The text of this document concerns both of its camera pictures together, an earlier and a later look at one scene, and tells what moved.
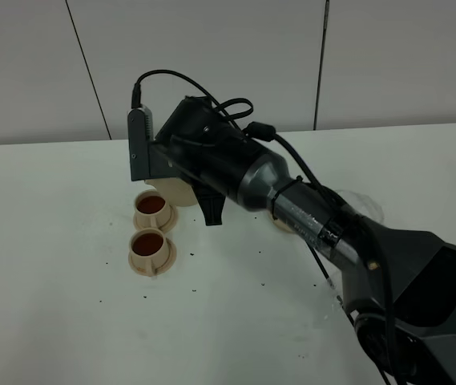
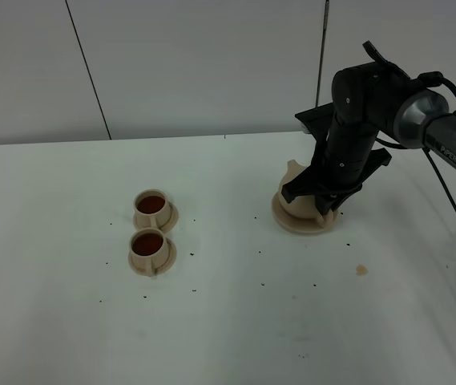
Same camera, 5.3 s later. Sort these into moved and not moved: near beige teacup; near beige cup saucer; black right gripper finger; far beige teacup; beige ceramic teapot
Moved: black right gripper finger; beige ceramic teapot
Not moved: far beige teacup; near beige cup saucer; near beige teacup
